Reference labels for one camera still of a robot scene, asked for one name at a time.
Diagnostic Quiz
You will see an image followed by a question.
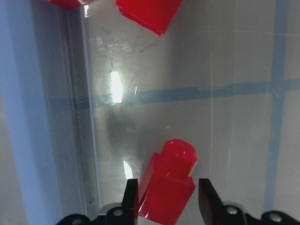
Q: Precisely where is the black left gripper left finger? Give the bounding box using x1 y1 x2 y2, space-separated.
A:
58 179 139 225

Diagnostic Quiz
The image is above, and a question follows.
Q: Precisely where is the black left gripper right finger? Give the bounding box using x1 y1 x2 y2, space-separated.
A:
198 178 300 225

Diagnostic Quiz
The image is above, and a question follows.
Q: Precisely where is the red block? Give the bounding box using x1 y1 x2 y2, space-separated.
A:
115 0 183 36
48 0 92 11
138 139 199 225

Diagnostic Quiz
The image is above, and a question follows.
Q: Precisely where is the red block in box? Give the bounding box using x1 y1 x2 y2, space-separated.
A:
115 0 183 36
48 0 92 11

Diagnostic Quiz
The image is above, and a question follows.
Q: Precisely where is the clear plastic storage box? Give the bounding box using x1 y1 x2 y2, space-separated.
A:
0 0 300 225

